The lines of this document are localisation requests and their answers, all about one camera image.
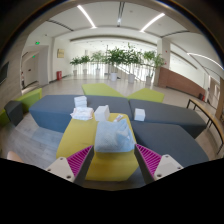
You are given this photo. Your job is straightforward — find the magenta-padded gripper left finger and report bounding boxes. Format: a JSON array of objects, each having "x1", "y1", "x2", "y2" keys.
[{"x1": 45, "y1": 144, "x2": 95, "y2": 186}]

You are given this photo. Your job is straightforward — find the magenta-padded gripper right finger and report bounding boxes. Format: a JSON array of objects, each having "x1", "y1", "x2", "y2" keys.
[{"x1": 134, "y1": 143, "x2": 184, "y2": 184}]

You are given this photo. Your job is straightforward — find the light blue towel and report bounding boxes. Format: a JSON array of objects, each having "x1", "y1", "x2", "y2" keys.
[{"x1": 93, "y1": 118, "x2": 137, "y2": 154}]

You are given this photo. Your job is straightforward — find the yellow upholstered ottoman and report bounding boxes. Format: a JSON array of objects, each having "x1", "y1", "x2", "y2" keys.
[{"x1": 55, "y1": 112, "x2": 140, "y2": 183}]

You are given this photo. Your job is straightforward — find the white cube box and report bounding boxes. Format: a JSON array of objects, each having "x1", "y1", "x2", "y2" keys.
[{"x1": 133, "y1": 107, "x2": 147, "y2": 122}]

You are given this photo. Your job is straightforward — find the white plastic wipes pack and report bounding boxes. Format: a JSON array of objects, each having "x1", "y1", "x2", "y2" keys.
[{"x1": 69, "y1": 106, "x2": 95, "y2": 121}]

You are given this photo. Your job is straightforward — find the tall white box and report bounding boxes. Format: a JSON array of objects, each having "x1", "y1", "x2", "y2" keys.
[{"x1": 93, "y1": 104, "x2": 111, "y2": 123}]

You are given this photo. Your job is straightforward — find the long blue-grey upholstered bench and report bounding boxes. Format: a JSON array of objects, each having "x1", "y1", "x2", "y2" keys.
[{"x1": 28, "y1": 94, "x2": 134, "y2": 134}]

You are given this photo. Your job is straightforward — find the stack of white tissue boxes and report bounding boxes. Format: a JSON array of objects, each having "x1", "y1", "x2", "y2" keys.
[{"x1": 73, "y1": 95, "x2": 88, "y2": 109}]

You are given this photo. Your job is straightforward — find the person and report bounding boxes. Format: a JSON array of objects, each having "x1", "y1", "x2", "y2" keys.
[{"x1": 6, "y1": 150, "x2": 24, "y2": 164}]

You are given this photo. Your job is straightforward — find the green upholstered bench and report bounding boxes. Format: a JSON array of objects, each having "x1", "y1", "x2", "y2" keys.
[
  {"x1": 0, "y1": 87, "x2": 43, "y2": 127},
  {"x1": 127, "y1": 87, "x2": 165, "y2": 104},
  {"x1": 81, "y1": 82, "x2": 128, "y2": 99}
]

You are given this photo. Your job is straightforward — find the wooden bench with metal legs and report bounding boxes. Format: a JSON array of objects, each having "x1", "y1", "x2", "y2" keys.
[{"x1": 185, "y1": 98, "x2": 224, "y2": 155}]

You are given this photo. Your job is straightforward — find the dark grey ottoman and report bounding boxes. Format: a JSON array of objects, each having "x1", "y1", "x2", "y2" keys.
[{"x1": 3, "y1": 100, "x2": 24, "y2": 127}]

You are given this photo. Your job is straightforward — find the row of potted plants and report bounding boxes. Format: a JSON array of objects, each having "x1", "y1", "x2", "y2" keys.
[{"x1": 69, "y1": 43, "x2": 166, "y2": 86}]

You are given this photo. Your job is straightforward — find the ceiling light strips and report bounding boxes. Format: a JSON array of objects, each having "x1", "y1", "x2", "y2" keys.
[{"x1": 76, "y1": 4, "x2": 224, "y2": 71}]

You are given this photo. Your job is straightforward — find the yellow wall picture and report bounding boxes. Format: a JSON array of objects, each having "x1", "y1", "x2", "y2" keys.
[{"x1": 56, "y1": 48, "x2": 66, "y2": 59}]

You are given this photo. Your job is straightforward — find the black wall screen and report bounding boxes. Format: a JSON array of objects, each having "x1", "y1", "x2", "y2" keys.
[{"x1": 0, "y1": 61, "x2": 9, "y2": 85}]

